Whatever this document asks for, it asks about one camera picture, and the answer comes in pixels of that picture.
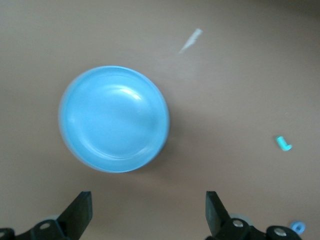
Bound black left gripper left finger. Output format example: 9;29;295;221
0;191;93;240

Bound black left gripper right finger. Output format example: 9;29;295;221
205;191;302;240

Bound teal foam letter l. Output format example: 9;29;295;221
275;135;293;152

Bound blue foam letter o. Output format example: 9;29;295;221
289;220;306;236

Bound blue plate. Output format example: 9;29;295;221
58;65;172;174

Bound white tape scrap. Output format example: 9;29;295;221
177;28;204;55

